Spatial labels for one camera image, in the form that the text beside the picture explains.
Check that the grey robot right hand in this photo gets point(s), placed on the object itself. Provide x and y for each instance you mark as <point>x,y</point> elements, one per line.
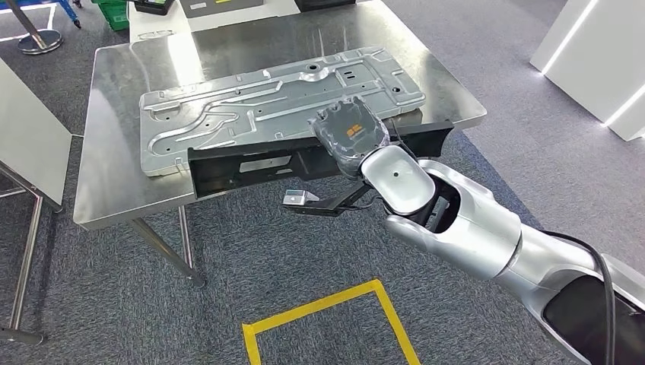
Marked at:
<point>353,131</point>

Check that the black plastic plate frame part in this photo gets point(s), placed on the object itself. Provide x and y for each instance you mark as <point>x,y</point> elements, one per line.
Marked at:
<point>211,174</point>

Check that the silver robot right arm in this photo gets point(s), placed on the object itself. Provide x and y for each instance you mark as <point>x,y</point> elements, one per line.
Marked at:
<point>478,232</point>

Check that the stainless steel workbench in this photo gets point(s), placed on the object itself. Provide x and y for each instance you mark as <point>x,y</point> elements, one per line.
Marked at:
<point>126,100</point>

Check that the stamped silver metal panel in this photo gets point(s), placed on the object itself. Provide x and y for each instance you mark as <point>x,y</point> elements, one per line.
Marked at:
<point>227,126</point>

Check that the yellow floor tape square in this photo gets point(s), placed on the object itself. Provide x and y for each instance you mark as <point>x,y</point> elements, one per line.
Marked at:
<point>312,307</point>

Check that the white desk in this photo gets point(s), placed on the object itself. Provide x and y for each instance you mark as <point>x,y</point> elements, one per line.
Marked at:
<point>161,22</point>

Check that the clear eyeglasses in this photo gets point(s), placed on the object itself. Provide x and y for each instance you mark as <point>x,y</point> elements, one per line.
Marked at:
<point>148,35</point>

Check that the white lit display plinth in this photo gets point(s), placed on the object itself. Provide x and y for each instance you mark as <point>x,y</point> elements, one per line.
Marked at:
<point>594,60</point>

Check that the green plastic crate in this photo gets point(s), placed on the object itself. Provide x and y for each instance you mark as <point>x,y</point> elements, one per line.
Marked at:
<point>116,17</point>

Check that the blue metal rack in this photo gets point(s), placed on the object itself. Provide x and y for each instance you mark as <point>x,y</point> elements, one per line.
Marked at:
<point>69,12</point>

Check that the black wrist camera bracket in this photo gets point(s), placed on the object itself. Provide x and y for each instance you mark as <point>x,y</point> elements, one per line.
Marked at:
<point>332,204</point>

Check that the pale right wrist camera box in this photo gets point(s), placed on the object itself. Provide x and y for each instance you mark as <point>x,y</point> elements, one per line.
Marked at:
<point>297,198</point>

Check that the chrome stanchion post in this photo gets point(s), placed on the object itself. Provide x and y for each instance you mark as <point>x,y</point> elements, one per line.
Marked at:
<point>40,41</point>

